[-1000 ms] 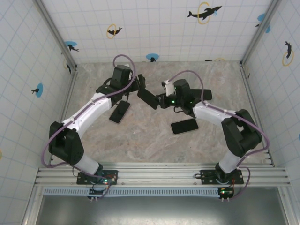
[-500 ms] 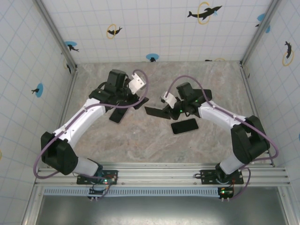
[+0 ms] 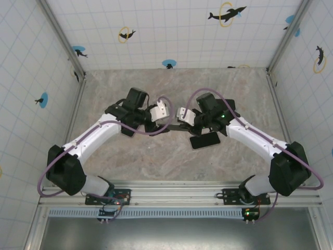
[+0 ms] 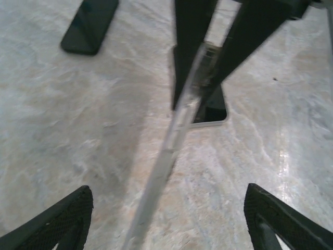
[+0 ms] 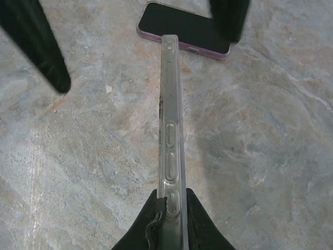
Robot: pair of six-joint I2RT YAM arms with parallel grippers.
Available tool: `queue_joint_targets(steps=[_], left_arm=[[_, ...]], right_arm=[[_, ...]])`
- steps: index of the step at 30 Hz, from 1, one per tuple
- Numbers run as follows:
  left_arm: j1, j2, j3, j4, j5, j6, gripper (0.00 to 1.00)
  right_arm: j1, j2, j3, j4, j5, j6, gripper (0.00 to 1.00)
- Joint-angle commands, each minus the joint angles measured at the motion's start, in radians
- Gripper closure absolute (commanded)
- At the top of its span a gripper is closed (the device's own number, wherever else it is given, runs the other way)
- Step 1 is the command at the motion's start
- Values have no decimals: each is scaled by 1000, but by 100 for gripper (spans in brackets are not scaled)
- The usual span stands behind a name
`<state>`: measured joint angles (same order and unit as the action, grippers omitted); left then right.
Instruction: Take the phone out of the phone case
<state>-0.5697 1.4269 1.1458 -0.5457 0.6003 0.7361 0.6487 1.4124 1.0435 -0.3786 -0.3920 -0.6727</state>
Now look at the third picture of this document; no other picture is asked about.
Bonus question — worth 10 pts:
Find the small circuit board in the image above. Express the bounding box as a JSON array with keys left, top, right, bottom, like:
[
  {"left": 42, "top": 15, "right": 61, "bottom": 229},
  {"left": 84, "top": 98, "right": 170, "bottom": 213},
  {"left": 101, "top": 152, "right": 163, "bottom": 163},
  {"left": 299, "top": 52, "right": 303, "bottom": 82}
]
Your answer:
[
  {"left": 97, "top": 205, "right": 123, "bottom": 222},
  {"left": 241, "top": 207, "right": 261, "bottom": 223}
]

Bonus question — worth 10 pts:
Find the grey metal sheet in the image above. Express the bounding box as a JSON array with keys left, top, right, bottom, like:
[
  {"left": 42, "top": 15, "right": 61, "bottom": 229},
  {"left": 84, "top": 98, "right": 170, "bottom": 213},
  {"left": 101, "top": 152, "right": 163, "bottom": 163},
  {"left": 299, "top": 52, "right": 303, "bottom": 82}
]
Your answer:
[{"left": 39, "top": 217, "right": 322, "bottom": 250}]

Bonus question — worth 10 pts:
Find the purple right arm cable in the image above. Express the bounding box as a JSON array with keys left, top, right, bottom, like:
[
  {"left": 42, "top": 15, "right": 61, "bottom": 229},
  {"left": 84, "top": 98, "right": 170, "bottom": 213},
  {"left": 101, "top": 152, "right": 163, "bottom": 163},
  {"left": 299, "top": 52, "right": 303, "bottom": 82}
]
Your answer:
[{"left": 182, "top": 88, "right": 325, "bottom": 223}]

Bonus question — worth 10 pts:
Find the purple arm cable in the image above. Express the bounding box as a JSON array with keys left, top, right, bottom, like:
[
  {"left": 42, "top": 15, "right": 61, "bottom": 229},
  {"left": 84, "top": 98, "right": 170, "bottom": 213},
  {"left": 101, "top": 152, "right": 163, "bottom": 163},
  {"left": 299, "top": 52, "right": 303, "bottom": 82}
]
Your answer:
[
  {"left": 38, "top": 95, "right": 174, "bottom": 222},
  {"left": 182, "top": 88, "right": 325, "bottom": 223}
]

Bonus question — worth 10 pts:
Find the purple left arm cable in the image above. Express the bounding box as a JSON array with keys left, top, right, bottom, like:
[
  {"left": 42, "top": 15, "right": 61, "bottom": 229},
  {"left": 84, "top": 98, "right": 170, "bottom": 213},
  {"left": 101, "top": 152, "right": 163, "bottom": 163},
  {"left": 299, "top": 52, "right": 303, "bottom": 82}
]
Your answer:
[{"left": 38, "top": 95, "right": 174, "bottom": 222}]

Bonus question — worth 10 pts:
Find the aluminium side rail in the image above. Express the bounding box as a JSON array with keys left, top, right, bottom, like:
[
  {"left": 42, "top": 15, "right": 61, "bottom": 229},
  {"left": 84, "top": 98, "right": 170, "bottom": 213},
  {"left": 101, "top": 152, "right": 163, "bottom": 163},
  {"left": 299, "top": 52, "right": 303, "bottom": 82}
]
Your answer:
[
  {"left": 265, "top": 68, "right": 306, "bottom": 186},
  {"left": 53, "top": 74, "right": 88, "bottom": 187}
]

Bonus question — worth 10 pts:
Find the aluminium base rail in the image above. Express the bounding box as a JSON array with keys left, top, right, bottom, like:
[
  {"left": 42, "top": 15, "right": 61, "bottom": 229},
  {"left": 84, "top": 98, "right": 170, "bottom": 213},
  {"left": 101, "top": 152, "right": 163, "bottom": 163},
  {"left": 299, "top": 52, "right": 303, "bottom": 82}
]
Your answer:
[{"left": 38, "top": 181, "right": 323, "bottom": 208}]

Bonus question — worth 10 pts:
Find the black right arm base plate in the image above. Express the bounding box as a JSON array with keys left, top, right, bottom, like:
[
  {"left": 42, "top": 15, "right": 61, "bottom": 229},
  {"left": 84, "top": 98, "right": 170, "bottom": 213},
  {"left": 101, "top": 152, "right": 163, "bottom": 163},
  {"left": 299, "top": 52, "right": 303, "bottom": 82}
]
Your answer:
[{"left": 222, "top": 187, "right": 271, "bottom": 206}]

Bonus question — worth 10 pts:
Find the white slotted cable duct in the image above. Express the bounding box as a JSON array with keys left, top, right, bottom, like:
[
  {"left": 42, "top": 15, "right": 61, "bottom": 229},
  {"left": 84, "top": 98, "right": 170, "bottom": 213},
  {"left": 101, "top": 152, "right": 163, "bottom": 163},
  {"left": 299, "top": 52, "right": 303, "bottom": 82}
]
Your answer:
[{"left": 48, "top": 207, "right": 245, "bottom": 219}]

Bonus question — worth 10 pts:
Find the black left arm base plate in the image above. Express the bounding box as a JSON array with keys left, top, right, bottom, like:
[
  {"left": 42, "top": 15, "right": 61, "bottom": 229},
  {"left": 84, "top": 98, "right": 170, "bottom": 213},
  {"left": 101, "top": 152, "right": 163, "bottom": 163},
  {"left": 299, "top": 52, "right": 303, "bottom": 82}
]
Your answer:
[{"left": 85, "top": 188, "right": 132, "bottom": 206}]

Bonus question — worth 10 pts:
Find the aluminium corner post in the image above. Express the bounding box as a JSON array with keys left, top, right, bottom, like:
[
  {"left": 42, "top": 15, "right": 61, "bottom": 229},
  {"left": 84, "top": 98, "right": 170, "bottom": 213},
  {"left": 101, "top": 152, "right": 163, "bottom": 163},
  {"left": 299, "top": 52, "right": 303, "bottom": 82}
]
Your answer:
[
  {"left": 265, "top": 0, "right": 316, "bottom": 73},
  {"left": 38, "top": 0, "right": 86, "bottom": 79}
]

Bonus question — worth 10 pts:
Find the aluminium frame leg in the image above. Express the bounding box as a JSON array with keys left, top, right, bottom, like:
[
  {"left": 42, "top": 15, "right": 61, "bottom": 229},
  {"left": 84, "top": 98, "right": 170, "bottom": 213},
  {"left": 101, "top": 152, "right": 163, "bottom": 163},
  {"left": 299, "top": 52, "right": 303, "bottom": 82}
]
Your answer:
[
  {"left": 24, "top": 207, "right": 50, "bottom": 250},
  {"left": 308, "top": 207, "right": 330, "bottom": 250}
]

